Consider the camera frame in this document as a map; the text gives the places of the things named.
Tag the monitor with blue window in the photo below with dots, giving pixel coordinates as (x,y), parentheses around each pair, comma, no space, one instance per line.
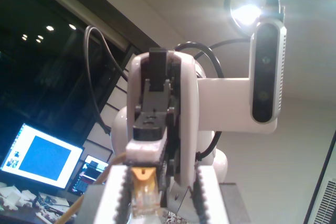
(44,155)

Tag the round bright lamp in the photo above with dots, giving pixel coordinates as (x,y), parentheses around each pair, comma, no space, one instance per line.
(244,11)

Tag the gripper camera bar bracket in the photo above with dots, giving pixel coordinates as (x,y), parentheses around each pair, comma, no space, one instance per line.
(265,77)

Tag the dark cluttered desk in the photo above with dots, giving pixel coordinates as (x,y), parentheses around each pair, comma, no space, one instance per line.
(26,214)

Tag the dark screen monitor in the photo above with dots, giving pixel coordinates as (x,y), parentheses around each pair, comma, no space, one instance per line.
(92,171)

